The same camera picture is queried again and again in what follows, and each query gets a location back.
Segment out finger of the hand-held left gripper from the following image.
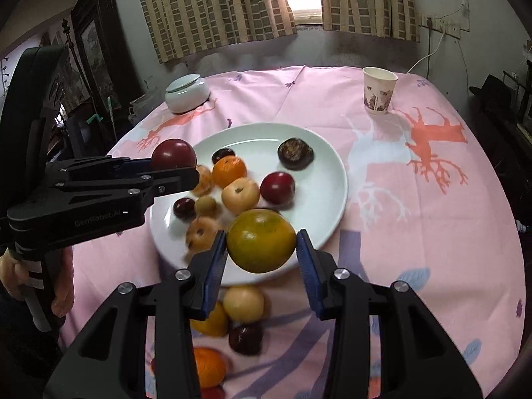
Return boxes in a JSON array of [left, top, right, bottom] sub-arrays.
[[54, 167, 200, 200], [48, 156, 154, 179]]

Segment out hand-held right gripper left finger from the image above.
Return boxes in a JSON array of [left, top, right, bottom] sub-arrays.
[[44, 229, 228, 399]]

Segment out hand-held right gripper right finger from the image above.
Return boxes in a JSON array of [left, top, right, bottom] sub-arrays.
[[296, 228, 485, 399]]

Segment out dark red plum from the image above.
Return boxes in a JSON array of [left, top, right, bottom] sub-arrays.
[[151, 139, 197, 171]]

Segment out striped pepino melon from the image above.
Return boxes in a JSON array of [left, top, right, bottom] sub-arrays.
[[192, 165, 214, 195], [221, 177, 259, 211]]

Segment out small dark plum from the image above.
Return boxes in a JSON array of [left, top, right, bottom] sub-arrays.
[[172, 197, 196, 221], [228, 323, 264, 356], [212, 148, 237, 165]]

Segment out small yellow-green plum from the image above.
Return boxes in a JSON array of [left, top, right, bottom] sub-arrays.
[[194, 195, 218, 218]]

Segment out cream pepino melon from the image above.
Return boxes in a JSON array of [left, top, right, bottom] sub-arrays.
[[185, 216, 221, 254]]

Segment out large orange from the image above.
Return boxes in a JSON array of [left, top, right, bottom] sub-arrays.
[[212, 156, 247, 189]]

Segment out green-yellow orange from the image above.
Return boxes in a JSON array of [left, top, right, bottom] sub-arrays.
[[226, 209, 298, 274]]

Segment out white oval plate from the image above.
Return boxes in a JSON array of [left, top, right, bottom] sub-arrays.
[[149, 122, 349, 288]]

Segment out dark purple mangosteen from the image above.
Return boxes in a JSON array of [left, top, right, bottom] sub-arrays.
[[277, 137, 314, 170]]

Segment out person's left hand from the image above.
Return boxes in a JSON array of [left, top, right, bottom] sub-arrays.
[[0, 249, 76, 319]]

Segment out pale yellow plum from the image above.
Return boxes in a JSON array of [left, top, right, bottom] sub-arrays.
[[223, 285, 265, 324]]

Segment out yellow-orange tangerine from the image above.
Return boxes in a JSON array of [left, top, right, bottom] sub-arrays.
[[189, 301, 229, 338]]

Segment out white stick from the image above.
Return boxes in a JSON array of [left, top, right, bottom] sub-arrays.
[[107, 97, 119, 143]]

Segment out clear plastic bag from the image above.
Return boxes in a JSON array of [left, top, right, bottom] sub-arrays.
[[129, 95, 155, 126]]

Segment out white lidded ceramic jar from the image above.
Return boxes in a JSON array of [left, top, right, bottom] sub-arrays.
[[165, 74, 209, 114]]

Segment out orange mandarin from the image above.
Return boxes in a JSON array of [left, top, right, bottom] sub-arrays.
[[193, 347, 227, 388]]

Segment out pink floral tablecloth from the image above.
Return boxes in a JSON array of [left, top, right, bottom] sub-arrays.
[[58, 66, 526, 399]]

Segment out beige checked curtain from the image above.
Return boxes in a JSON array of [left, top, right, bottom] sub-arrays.
[[318, 0, 420, 42], [133, 0, 298, 64]]

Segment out printed paper cup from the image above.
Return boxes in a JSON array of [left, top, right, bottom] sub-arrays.
[[363, 67, 398, 115]]

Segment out black hat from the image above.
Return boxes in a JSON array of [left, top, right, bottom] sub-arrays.
[[469, 75, 514, 113]]

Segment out white power cable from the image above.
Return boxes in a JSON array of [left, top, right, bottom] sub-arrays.
[[406, 29, 446, 74]]

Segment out white wall power strip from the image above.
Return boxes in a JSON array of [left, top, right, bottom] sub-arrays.
[[422, 16, 462, 39]]

